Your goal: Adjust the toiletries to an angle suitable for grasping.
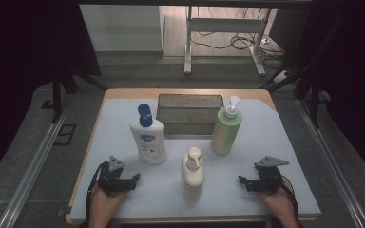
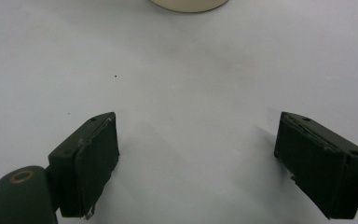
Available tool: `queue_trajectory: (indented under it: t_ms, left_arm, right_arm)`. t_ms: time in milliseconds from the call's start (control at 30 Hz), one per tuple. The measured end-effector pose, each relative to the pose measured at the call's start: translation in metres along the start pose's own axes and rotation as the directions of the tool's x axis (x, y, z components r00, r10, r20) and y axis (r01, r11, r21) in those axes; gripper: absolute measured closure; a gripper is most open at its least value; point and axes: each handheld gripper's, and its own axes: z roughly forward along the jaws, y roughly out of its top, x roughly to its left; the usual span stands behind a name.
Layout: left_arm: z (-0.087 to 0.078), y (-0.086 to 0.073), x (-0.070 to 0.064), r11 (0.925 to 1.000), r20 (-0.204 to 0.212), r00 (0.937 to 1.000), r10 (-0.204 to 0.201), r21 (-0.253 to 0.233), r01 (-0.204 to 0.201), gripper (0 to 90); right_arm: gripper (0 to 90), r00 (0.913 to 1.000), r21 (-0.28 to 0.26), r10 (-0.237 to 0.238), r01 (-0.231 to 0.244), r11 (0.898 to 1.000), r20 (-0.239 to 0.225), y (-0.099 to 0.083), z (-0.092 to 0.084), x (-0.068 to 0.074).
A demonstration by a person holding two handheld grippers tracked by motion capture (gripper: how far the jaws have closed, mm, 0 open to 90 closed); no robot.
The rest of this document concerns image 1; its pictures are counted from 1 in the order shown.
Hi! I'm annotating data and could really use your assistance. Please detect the person's left hand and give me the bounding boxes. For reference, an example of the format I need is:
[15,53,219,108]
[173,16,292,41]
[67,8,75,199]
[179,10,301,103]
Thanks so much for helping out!
[89,184,126,221]

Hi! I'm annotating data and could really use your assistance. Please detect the green pump bottle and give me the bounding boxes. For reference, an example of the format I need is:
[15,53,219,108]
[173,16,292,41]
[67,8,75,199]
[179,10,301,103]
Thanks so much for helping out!
[210,95,243,156]

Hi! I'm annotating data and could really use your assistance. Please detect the aluminium floor rail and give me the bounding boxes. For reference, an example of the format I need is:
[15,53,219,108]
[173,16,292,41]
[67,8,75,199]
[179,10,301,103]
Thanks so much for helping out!
[296,98,365,228]
[0,104,74,228]

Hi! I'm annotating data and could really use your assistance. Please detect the black floor cables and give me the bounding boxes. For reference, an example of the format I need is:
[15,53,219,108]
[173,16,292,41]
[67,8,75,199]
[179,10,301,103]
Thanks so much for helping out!
[189,7,287,69]

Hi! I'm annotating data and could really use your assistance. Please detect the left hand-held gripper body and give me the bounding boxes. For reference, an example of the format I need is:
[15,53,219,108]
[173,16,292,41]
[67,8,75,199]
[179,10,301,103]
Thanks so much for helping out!
[96,155,131,198]

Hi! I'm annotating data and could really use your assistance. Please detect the cream pump bottle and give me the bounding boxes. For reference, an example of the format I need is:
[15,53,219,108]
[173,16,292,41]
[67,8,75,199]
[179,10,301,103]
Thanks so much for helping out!
[181,146,206,207]

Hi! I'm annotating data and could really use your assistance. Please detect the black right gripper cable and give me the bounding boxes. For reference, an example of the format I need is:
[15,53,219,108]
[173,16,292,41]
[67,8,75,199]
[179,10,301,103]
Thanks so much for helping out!
[279,175,303,228]

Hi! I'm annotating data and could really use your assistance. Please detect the white bottle with blue cap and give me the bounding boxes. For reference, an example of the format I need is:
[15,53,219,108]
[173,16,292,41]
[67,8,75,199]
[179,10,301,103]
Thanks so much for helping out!
[128,103,168,164]

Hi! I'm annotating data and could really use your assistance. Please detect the black curtain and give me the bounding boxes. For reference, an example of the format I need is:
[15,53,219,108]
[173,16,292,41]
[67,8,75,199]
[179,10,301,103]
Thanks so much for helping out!
[0,0,103,188]
[269,0,365,188]

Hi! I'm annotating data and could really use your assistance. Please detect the white metal desk frame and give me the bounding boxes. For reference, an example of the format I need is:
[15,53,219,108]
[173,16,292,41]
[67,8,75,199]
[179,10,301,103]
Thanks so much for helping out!
[183,6,272,77]

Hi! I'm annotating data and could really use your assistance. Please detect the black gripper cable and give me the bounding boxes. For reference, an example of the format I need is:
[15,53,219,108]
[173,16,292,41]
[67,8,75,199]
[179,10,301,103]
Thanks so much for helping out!
[85,161,106,228]
[279,175,303,228]

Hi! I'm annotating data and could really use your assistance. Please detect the black frame bar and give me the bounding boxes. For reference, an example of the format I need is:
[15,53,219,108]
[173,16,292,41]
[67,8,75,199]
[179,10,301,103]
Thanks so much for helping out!
[75,0,313,10]

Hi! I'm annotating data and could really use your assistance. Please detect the white cabinet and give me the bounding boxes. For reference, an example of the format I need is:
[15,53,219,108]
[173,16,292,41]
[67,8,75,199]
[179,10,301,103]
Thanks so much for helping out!
[79,4,165,53]

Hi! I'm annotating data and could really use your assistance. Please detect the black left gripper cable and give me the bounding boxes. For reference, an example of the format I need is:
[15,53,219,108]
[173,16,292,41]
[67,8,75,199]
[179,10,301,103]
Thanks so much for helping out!
[85,161,106,228]

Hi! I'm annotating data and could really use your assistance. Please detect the black stand legs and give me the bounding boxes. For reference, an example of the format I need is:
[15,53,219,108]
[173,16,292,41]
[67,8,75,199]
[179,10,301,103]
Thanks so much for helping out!
[259,9,334,129]
[50,70,109,125]

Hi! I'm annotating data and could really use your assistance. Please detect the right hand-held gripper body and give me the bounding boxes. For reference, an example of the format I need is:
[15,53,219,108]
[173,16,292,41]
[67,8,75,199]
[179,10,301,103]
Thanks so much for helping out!
[254,155,290,195]

